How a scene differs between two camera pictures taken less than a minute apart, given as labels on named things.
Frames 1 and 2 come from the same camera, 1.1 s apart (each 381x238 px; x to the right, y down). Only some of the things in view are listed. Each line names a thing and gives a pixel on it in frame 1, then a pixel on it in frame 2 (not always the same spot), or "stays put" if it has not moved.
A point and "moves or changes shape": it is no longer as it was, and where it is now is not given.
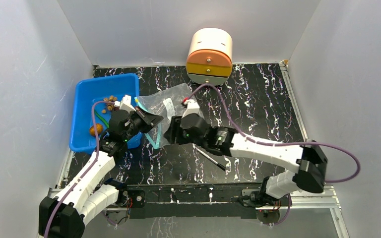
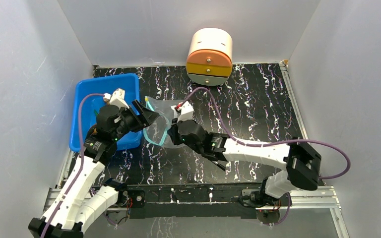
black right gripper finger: [175, 133] stays put
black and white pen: [218, 164] stays put
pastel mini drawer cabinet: [210, 58] stays put
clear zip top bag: [166, 103] moves or changes shape
